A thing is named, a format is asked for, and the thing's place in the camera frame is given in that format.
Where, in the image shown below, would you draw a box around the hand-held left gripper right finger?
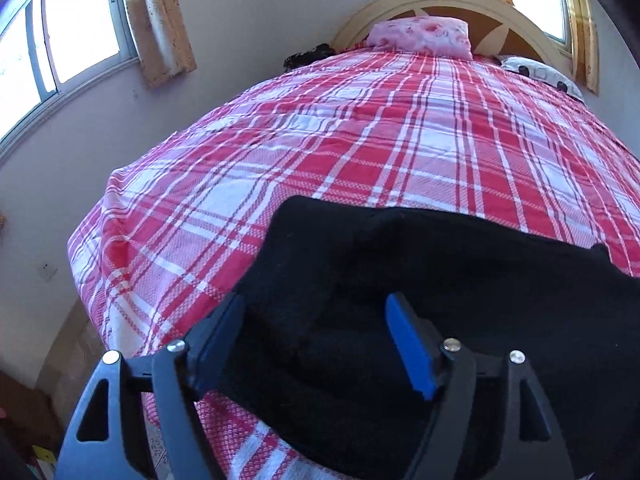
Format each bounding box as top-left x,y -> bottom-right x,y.
384,292 -> 576,480

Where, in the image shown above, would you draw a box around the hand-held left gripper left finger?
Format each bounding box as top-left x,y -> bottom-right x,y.
54,292 -> 247,480

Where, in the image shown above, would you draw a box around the black pants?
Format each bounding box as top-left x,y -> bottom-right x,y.
216,195 -> 640,480

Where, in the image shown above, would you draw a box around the patterned bed base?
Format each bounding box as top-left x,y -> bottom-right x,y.
39,299 -> 161,461

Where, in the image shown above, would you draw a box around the red plaid bedspread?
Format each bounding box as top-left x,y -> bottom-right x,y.
67,47 -> 640,480

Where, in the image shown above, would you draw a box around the dark cloth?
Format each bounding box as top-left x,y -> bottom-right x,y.
283,44 -> 336,70

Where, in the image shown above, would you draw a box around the white pillow with dark dots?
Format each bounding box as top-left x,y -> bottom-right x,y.
500,55 -> 585,102

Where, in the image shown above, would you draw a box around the pink floral pillow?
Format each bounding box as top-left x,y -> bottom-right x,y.
366,16 -> 473,61

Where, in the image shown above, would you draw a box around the large sliding window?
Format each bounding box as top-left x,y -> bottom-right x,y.
0,0 -> 140,157

